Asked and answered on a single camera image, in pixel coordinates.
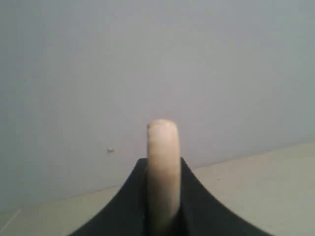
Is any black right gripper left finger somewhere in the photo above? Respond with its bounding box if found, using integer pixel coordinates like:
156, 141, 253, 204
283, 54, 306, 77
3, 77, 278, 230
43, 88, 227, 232
72, 158, 149, 236

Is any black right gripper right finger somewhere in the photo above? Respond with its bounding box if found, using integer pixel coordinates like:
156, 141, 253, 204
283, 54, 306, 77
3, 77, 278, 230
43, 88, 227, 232
173, 158, 267, 236

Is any wooden paint brush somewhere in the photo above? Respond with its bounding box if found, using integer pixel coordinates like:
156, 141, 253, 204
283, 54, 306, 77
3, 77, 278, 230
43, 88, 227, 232
147, 119, 181, 236

